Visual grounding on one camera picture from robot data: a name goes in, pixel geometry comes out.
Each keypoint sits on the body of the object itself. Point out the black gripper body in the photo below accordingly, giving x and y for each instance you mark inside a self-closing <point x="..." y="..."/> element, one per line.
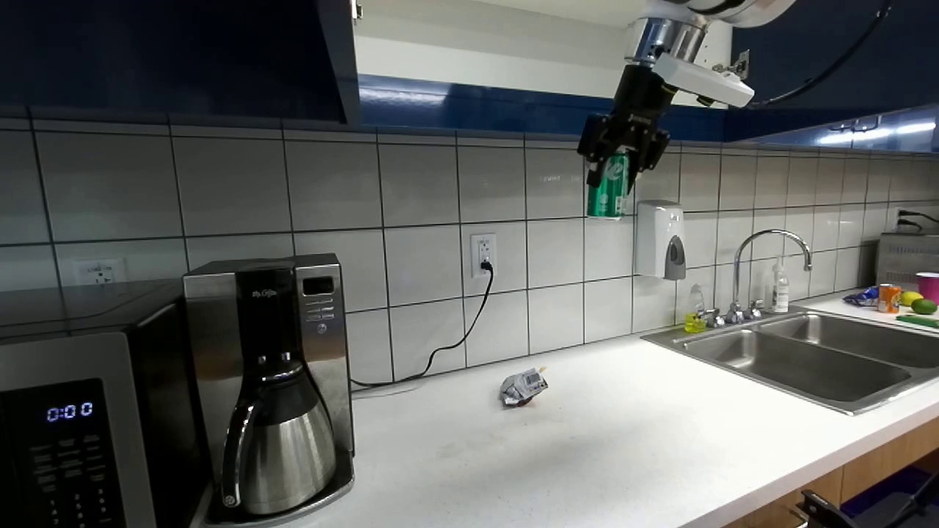
<point x="642" y="105"/>

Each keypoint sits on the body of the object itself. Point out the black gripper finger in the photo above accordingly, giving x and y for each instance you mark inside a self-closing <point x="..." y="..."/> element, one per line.
<point x="647" y="150"/>
<point x="597" y="142"/>

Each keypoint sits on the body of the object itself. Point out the open blue upper cabinet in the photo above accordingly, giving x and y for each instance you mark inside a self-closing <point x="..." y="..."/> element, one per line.
<point x="469" y="108"/>

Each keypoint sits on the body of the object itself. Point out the blue cabinet door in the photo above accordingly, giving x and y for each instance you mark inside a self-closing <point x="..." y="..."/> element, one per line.
<point x="839" y="99"/>
<point x="155" y="59"/>

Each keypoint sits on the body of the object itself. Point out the wooden base cabinet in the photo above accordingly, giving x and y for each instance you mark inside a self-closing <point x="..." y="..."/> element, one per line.
<point x="880" y="460"/>

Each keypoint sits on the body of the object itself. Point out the chrome gooseneck faucet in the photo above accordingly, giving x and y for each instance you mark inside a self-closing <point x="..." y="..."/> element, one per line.
<point x="771" y="232"/>

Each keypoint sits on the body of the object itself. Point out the yellow dish soap bottle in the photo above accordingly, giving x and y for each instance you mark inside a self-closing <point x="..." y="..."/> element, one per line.
<point x="692" y="320"/>

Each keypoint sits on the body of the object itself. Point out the small clear bottle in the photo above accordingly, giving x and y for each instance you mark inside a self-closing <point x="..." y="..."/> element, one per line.
<point x="777" y="294"/>

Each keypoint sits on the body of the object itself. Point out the crumpled snack wrapper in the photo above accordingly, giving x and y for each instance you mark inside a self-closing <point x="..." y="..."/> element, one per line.
<point x="521" y="389"/>

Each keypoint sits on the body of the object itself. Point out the blue red toy item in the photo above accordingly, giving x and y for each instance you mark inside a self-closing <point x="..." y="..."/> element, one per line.
<point x="862" y="298"/>

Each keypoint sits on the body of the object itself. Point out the stainless steel sink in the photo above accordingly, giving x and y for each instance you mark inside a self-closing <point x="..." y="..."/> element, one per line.
<point x="811" y="369"/>

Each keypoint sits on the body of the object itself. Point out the grey metal appliance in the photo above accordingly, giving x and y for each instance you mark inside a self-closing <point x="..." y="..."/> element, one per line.
<point x="898" y="260"/>

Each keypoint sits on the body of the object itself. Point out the orange toy item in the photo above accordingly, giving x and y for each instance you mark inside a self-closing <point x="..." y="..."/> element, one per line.
<point x="890" y="298"/>

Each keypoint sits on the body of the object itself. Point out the yellow green toy fruit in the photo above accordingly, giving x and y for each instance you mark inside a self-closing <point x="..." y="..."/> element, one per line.
<point x="911" y="298"/>

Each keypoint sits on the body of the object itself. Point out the pink cup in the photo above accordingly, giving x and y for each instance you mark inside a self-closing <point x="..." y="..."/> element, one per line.
<point x="928" y="285"/>

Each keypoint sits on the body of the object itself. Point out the flat green item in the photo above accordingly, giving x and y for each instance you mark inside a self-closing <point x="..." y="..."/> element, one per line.
<point x="920" y="320"/>

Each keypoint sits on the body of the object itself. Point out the black steel coffee maker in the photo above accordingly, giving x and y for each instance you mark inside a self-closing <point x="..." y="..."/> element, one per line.
<point x="317" y="332"/>

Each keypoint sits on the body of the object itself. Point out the blue bin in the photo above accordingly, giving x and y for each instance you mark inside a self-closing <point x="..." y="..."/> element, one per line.
<point x="896" y="501"/>

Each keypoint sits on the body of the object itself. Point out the steel coffee carafe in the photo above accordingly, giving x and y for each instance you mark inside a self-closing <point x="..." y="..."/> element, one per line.
<point x="281" y="455"/>

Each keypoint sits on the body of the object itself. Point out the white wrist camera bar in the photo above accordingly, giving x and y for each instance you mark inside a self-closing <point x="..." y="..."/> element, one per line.
<point x="704" y="80"/>

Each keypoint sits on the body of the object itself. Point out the white wall soap dispenser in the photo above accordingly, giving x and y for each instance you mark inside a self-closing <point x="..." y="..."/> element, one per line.
<point x="657" y="237"/>

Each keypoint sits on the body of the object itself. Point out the white wall outlet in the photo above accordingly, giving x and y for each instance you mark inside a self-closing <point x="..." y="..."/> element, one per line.
<point x="482" y="246"/>
<point x="101" y="272"/>

